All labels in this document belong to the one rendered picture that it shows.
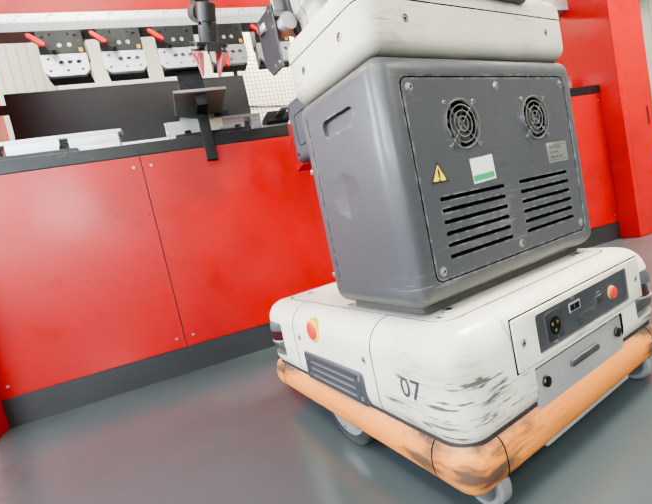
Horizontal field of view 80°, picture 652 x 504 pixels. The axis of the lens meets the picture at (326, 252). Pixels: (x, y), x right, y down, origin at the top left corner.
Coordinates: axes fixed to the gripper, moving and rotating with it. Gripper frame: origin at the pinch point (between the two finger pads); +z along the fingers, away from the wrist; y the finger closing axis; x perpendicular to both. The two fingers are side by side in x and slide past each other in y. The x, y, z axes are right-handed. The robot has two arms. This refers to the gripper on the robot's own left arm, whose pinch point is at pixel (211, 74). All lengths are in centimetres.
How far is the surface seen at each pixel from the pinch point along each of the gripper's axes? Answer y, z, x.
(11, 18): 50, -13, -60
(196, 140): 2.3, 24.3, -17.0
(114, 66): 22, 1, -46
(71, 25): 33, -12, -55
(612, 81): -211, 1, 28
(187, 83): -3.2, 6.5, -40.8
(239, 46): -25.9, -7.8, -38.9
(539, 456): -11, 50, 122
